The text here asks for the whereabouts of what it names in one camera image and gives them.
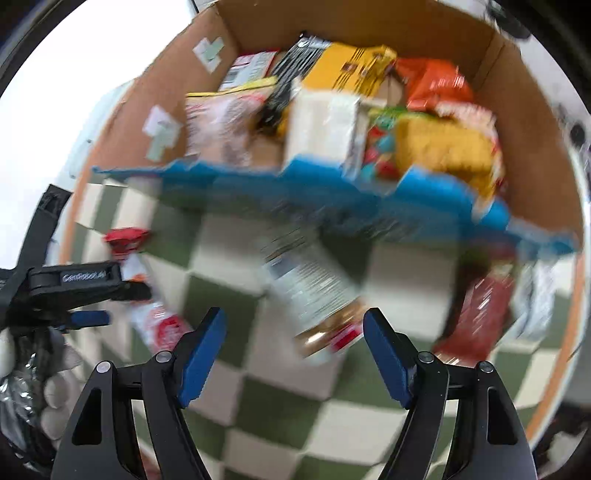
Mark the red and white snack packet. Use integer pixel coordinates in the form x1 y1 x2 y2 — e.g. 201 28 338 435
258 230 368 366

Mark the green white checkered tablecloth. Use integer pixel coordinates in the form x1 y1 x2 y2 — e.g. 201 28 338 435
60 182 588 480

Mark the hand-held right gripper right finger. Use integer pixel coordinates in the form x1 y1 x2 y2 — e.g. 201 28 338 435
363 308 534 480

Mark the white snack carton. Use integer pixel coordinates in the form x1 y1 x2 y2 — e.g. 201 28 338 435
282 87 366 179

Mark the green candy packet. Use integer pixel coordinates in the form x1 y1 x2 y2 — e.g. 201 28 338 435
362 106 407 184

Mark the orange snack packet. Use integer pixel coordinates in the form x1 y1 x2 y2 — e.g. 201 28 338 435
394 57 476 112

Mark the long white red snack packet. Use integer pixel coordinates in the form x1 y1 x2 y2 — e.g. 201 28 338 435
103 227 193 354

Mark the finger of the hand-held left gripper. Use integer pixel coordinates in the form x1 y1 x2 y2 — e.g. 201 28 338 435
60 310 112 331
121 270 153 302

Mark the dark shiny bag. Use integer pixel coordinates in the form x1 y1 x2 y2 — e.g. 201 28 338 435
0 368 57 463

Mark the clear bread packet yellow edge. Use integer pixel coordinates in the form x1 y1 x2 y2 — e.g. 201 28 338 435
184 76 278 167

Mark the large yellow black snack packet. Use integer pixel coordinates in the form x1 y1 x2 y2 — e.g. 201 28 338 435
265 34 398 135

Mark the cardboard box blue print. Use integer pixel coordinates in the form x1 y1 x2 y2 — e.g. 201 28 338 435
91 0 583 260

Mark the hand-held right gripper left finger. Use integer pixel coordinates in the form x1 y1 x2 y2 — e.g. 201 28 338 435
50 308 228 480

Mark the small red white snack packet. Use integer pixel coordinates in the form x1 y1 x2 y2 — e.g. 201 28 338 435
221 49 280 91

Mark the dark red snack packet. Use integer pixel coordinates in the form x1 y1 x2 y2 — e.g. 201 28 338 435
431 272 520 366

